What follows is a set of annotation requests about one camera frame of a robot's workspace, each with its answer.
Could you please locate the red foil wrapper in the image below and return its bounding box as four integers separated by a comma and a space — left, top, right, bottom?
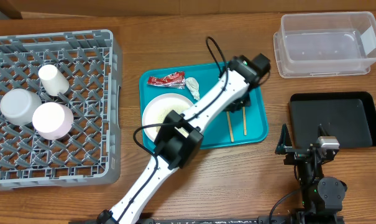
147, 72, 186, 89

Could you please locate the teal serving tray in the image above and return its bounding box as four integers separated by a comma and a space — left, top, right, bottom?
139, 63, 268, 149

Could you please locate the white label on bin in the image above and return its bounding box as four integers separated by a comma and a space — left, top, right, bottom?
360, 26, 376, 55

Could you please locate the grey bowl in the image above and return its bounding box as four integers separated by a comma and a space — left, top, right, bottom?
0, 88, 42, 126

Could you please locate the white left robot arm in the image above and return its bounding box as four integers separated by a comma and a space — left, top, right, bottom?
96, 54, 270, 224

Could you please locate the wooden chopstick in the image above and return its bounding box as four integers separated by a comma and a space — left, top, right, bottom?
242, 106, 247, 136
226, 111, 234, 142

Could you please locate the white cup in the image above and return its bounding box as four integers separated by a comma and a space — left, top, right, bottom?
38, 64, 70, 96

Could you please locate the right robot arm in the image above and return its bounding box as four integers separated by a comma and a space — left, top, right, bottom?
268, 124, 347, 224

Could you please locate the grey dishwasher rack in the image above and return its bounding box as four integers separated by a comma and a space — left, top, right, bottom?
0, 29, 122, 191

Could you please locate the white napkin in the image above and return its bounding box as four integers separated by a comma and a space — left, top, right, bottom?
185, 77, 200, 101

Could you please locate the black tray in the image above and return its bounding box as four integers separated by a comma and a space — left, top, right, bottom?
289, 91, 376, 149

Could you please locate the pink cup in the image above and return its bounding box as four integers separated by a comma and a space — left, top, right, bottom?
32, 102, 74, 140

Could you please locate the clear plastic bin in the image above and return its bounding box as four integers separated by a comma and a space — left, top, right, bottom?
273, 11, 376, 78

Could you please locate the white dirty plate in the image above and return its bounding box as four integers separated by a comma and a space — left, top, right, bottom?
142, 93, 193, 126

